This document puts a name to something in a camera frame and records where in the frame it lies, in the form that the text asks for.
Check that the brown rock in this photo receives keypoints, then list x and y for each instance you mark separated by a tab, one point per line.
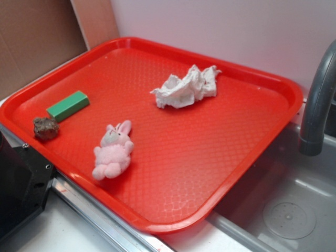
45	128

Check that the red plastic tray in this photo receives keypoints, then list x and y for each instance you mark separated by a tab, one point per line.
184	160

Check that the crumpled white paper towel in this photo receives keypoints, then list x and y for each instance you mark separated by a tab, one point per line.
194	87

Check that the pink plush bunny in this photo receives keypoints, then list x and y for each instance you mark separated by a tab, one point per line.
113	156

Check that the green rectangular block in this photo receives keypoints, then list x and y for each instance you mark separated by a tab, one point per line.
68	106

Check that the grey plastic sink basin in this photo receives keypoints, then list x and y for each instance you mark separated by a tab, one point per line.
285	201

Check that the grey faucet spout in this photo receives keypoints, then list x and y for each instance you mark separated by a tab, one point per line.
319	113

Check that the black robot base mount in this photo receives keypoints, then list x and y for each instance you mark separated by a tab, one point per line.
26	177

